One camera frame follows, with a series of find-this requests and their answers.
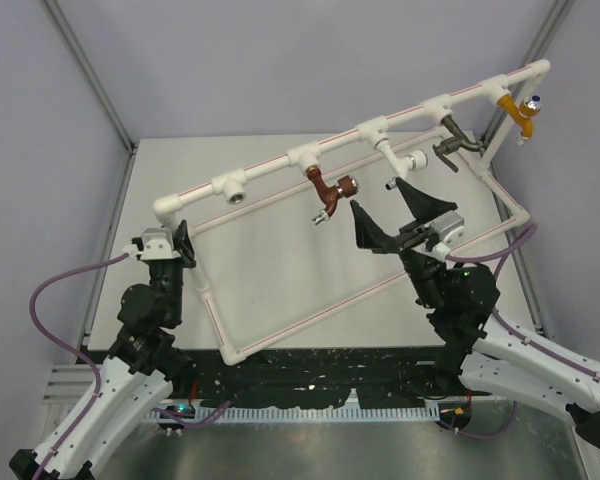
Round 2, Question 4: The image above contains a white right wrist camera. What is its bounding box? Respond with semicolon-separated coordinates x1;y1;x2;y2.
425;211;465;261

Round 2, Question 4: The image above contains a white slotted cable duct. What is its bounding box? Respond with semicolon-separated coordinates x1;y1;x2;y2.
154;404;441;424

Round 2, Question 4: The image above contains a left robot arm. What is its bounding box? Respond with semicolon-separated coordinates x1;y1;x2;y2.
9;221;196;479

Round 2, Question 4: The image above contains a grey aluminium frame post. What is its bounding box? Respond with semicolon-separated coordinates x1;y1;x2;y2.
479;0;574;146
42;0;137;154

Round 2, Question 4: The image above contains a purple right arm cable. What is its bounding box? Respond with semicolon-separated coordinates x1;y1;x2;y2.
444;223;600;386

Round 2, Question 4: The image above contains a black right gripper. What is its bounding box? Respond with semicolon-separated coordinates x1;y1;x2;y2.
349;176;455;307

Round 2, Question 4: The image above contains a dark grey lever faucet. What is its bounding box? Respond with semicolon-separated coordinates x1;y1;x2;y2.
432;115;483;173

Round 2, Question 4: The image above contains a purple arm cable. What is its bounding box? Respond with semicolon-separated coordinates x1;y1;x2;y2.
444;223;600;386
29;252;131;474

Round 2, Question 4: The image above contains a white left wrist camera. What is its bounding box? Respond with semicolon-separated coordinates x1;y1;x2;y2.
122;227;180;261

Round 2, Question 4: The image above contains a white PVC pipe frame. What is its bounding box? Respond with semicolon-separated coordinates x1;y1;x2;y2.
152;58;551;365

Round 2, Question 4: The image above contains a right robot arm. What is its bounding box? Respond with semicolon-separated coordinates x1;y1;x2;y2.
350;179;600;449

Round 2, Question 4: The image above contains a white water faucet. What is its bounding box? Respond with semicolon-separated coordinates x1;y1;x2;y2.
375;140;428;190

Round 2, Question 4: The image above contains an orange yellow water faucet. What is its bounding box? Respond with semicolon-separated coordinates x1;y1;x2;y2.
497;94;543;145

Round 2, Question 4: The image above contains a grey aluminium frame post left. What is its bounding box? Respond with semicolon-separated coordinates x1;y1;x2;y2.
42;0;137;154

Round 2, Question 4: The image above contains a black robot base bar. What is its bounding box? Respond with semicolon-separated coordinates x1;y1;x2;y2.
170;347;468;410

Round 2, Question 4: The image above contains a grey aluminium frame post right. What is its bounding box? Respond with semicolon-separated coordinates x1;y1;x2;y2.
479;0;574;146

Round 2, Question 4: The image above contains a brown red water faucet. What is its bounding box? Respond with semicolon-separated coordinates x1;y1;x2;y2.
305;166;359;226

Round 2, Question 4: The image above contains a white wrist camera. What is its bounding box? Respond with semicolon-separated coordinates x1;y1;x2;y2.
122;227;180;261
425;211;465;261

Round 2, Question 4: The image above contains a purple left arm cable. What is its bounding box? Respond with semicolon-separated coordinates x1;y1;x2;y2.
29;252;131;474

